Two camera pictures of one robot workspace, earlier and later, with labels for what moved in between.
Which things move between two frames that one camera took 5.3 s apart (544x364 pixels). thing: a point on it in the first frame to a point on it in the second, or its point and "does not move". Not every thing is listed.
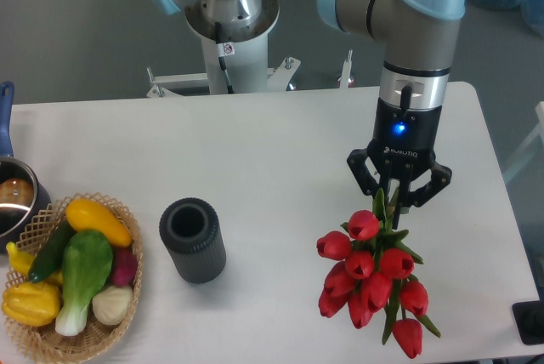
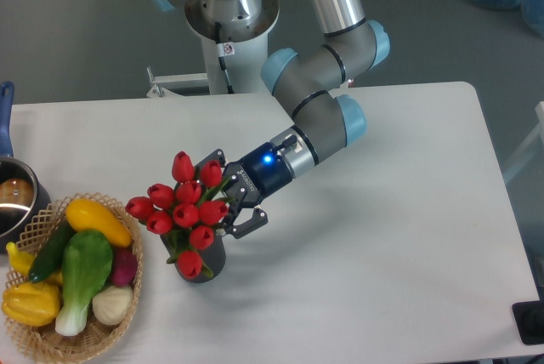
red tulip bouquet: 371,271 to 187,214
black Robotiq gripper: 403,147 to 261,174
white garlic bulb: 112,304 does not move
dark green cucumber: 48,257 does not move
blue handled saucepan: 24,196 does not move
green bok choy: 86,260 does not move
